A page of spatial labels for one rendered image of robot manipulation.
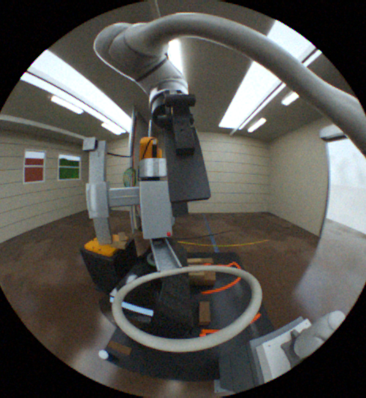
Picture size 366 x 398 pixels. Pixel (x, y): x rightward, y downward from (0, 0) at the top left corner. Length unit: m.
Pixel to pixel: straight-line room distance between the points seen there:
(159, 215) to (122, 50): 0.85
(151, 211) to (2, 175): 6.21
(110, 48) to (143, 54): 0.07
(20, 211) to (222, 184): 9.25
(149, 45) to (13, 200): 6.35
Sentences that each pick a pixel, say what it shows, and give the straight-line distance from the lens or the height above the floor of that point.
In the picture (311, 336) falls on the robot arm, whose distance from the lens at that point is 0.65.
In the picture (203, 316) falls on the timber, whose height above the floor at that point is 0.14.
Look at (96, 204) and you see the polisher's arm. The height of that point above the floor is 1.31.
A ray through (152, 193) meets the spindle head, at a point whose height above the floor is 1.46.
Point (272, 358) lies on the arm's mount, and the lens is 0.76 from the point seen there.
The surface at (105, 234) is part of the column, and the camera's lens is 1.61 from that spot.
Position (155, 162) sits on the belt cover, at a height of 1.66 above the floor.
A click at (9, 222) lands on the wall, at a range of 6.45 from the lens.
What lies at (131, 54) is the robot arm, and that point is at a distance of 0.28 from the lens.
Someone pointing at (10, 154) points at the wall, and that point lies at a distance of 6.57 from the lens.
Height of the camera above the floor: 1.54
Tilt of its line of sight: 9 degrees down
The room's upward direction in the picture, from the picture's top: straight up
